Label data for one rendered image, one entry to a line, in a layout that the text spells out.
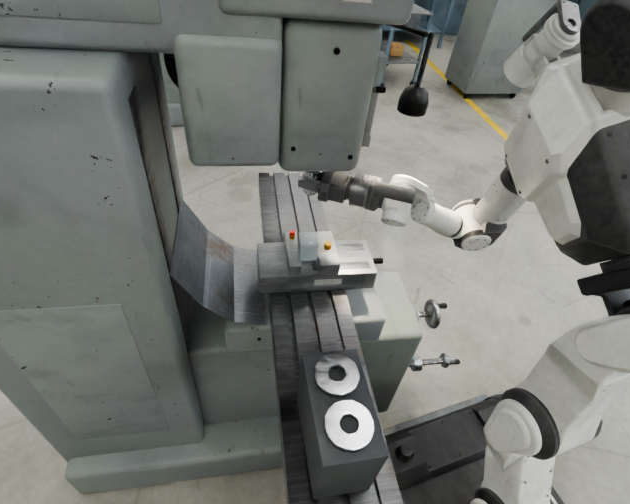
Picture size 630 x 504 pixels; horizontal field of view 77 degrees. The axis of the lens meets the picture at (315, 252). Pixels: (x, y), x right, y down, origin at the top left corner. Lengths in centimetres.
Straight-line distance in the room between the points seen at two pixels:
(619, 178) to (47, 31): 89
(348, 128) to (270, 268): 48
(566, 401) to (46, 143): 102
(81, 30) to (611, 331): 96
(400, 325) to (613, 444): 138
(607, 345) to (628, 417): 189
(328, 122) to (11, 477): 183
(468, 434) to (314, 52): 117
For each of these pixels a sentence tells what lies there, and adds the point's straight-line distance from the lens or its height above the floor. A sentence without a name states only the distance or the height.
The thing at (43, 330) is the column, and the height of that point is 97.
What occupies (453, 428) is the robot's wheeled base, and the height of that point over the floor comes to 59.
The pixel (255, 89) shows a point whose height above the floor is 151.
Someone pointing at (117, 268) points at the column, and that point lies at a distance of 94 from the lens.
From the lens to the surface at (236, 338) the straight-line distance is 124.
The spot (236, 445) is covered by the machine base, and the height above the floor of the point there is 20.
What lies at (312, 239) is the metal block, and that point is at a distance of 114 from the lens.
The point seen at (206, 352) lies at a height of 70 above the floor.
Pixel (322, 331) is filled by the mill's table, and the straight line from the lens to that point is 111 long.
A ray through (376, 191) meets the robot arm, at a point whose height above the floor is 128.
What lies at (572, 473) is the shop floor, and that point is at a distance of 231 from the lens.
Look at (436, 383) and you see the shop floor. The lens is 221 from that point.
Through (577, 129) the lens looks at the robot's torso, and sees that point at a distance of 68.
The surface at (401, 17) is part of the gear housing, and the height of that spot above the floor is 165.
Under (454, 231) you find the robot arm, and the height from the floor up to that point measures 115.
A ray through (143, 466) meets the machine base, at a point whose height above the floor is 20.
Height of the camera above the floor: 181
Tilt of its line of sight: 43 degrees down
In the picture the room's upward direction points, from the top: 7 degrees clockwise
